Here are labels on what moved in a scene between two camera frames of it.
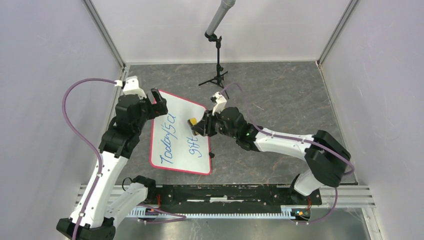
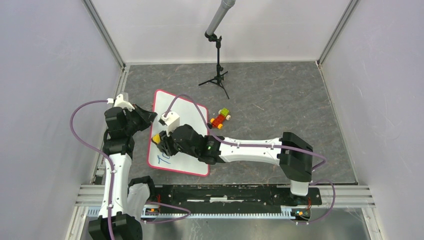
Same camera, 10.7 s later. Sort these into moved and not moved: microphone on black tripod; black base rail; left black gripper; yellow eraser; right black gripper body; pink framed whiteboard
Moved: left black gripper; right black gripper body; yellow eraser
Not moved: pink framed whiteboard; microphone on black tripod; black base rail
